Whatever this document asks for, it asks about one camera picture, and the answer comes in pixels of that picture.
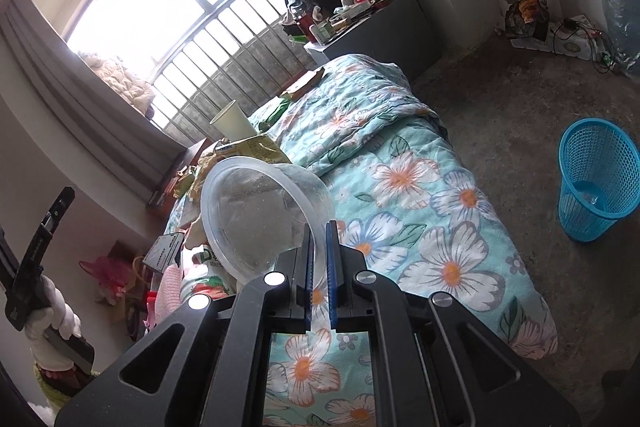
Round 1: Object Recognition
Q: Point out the person's left forearm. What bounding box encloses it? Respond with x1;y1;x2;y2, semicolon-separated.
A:
27;364;103;427

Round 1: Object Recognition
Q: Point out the brown packet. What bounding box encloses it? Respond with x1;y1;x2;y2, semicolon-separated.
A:
280;67;326;100

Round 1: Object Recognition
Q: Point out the yellow snack bag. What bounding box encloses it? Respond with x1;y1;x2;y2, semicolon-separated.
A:
197;134;293;178

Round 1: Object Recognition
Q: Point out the white yogurt bottle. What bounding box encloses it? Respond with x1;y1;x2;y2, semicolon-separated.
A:
177;244;241;308

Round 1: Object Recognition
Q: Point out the green packet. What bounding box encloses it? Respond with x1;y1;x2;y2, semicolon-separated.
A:
255;99;293;132

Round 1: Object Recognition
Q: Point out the grey curtain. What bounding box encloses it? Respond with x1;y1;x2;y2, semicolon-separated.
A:
0;0;191;208

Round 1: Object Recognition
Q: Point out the orange wooden nightstand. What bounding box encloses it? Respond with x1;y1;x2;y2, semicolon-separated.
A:
147;137;211;208

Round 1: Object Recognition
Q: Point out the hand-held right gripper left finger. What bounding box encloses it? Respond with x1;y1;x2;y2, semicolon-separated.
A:
54;223;317;427

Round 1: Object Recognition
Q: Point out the red bottle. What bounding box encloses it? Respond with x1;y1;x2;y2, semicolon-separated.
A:
295;9;313;42

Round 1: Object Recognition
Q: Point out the large water jug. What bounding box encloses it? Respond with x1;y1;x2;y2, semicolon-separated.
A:
599;0;640;78

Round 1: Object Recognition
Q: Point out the black cable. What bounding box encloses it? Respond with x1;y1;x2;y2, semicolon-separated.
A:
550;19;618;72

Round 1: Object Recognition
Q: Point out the cream fluffy coat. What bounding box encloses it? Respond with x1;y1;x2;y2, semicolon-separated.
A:
77;51;157;112

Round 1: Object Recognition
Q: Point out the crumpled snack packet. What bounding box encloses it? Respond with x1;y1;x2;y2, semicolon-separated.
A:
172;167;201;200

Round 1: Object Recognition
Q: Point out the long grey box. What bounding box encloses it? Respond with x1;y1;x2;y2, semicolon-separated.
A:
142;232;186;275

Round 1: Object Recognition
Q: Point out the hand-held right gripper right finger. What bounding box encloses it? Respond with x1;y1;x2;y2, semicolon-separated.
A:
325;221;583;427

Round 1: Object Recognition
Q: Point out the blue plastic waste basket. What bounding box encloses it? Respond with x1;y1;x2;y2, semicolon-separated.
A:
557;118;640;243

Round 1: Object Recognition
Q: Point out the white paper cup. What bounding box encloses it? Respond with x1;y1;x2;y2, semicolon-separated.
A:
209;99;256;142

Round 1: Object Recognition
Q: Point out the clear plastic wrapper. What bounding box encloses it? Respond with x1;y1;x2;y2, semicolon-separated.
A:
572;179;613;212

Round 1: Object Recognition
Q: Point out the dark snack bag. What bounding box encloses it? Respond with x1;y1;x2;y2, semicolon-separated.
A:
502;0;551;42

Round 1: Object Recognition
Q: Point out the person's left hand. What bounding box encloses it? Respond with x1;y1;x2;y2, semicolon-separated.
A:
25;276;91;375

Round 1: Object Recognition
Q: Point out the floral blanket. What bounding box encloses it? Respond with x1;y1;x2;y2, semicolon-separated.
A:
165;53;558;427

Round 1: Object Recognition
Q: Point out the clear plastic bowl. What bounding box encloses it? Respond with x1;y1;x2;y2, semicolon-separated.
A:
200;156;336;333

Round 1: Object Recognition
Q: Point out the dark cabinet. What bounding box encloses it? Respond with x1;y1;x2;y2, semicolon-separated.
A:
305;0;436;80

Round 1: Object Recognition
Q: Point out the pink cloth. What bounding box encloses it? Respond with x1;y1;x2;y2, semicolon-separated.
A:
152;264;183;328

